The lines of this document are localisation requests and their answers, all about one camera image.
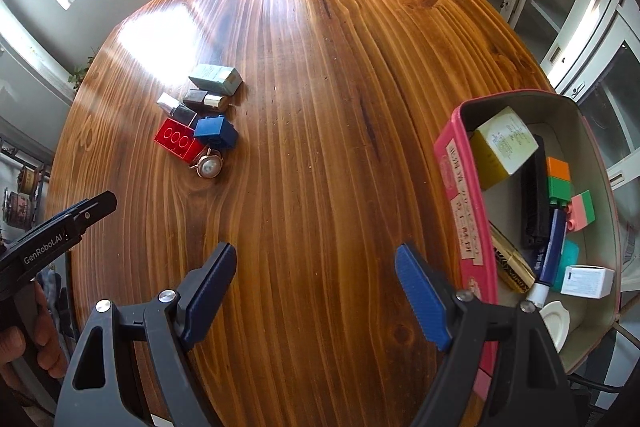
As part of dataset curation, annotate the brown ceramic jar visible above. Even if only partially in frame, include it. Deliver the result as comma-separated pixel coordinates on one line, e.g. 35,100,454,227
17,166,42,196

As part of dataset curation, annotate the dark blue tube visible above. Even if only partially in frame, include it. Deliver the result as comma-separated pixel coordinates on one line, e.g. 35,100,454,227
529,207,568,308

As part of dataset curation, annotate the pale green small box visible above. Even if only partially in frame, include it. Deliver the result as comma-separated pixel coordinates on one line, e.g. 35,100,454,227
188,63,243,96

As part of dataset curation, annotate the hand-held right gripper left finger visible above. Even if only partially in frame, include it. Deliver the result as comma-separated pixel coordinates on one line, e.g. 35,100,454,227
56,242,238,427

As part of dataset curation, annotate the wooden desktop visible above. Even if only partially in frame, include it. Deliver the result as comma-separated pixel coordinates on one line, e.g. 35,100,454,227
45,0,558,427

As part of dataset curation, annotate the teal container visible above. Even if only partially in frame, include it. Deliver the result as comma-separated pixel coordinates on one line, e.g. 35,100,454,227
557,239,581,280

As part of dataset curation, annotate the black rectangular case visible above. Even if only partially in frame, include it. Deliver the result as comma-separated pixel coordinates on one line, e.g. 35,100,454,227
520,134,551,248

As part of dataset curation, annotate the orange and green block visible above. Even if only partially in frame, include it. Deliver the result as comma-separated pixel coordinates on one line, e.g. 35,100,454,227
545,156,572,208

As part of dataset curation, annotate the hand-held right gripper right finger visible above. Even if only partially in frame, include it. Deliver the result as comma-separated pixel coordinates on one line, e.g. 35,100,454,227
394,243,576,427

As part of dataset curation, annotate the pink tin box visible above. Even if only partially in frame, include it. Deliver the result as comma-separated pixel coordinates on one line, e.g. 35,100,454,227
434,89,623,403

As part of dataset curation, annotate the blue block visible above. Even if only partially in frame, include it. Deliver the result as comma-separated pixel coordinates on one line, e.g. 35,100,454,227
193,114,239,150

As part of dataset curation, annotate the potted plant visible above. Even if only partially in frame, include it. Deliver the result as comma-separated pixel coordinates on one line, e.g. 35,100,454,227
67,52,98,90

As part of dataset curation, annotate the person's left hand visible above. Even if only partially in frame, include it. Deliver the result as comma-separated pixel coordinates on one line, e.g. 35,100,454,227
0,279,68,388

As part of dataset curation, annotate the white dish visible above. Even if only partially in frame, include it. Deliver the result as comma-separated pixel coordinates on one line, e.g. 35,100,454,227
540,301,572,353

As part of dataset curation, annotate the brown lipstick with gold cap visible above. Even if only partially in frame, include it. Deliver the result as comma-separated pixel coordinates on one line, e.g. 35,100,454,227
182,89,228,110

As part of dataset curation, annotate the red block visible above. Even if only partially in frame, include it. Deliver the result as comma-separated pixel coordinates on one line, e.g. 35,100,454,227
154,118,207,164

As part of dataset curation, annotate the white carton box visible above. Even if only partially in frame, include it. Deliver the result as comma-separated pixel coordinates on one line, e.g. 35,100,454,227
560,266,616,299

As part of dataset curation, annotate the pink and green block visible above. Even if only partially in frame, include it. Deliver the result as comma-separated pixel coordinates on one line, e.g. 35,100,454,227
565,189,597,234

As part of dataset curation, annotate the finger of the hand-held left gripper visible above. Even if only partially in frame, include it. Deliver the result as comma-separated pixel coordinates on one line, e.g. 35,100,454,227
47,190,119,238

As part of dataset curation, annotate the gold lipstick tube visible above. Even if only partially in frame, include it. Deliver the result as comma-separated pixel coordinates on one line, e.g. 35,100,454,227
490,222,538,294

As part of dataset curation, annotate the yellow box with white label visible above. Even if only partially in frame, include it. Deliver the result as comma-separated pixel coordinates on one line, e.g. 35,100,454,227
470,106,540,190

